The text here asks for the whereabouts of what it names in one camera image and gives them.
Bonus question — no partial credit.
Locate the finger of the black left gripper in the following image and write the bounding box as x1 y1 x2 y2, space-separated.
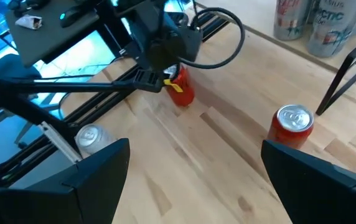
133 69 166 93

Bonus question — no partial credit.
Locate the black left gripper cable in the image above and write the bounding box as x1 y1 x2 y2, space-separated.
177 7 246 70

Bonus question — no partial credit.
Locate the red Coca-Cola can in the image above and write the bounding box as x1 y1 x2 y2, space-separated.
162 63 196 108
266 104 315 150

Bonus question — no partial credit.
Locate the Celsius Peach Vibe slim can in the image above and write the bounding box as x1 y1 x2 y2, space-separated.
273 0 311 41

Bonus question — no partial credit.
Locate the crumpled paper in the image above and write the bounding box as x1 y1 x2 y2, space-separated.
14 14 44 31

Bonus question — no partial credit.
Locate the black aluminium mounting frame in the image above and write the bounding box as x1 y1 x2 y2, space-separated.
0 12 228 190

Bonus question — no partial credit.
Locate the white and red Spindrift can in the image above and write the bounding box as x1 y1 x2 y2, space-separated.
74 123 118 156

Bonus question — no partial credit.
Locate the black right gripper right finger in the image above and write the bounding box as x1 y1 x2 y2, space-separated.
261 139 356 224

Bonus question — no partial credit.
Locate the yellow label tag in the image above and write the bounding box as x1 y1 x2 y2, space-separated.
164 79 184 93

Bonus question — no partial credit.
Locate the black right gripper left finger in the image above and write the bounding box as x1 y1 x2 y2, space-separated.
0 138 131 224

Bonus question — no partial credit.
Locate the black computer mouse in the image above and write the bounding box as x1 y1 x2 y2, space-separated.
59 6 84 28

